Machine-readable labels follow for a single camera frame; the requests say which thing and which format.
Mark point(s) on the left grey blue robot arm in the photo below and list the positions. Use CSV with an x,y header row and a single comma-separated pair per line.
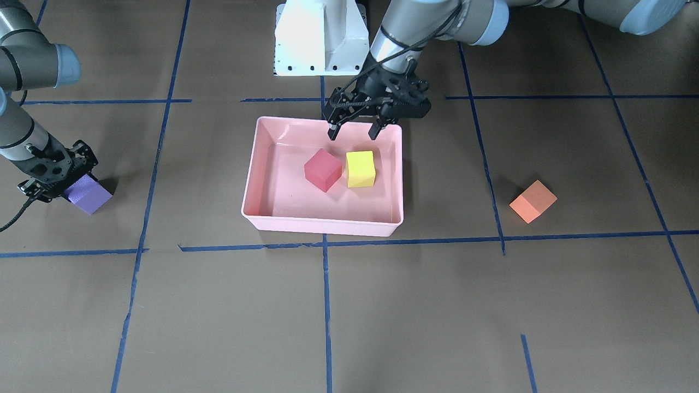
x,y
408,26

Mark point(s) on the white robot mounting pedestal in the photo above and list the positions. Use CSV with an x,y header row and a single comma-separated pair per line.
x,y
320,38

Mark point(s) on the yellow foam block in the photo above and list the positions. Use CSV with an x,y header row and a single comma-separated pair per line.
x,y
361,170

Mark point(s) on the red foam block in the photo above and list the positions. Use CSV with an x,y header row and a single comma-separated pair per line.
x,y
323,170

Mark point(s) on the pink plastic bin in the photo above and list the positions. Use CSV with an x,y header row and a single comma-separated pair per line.
x,y
301,181

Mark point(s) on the orange foam block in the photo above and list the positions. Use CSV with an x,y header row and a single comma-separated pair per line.
x,y
533,202

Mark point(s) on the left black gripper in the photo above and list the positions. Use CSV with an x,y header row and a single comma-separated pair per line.
x,y
372,85

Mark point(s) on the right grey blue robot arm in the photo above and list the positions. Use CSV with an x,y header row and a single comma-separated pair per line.
x,y
29,61

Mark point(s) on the purple foam block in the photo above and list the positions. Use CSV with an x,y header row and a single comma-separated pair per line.
x,y
87,194

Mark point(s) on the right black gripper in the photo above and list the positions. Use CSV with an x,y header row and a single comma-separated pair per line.
x,y
36,188

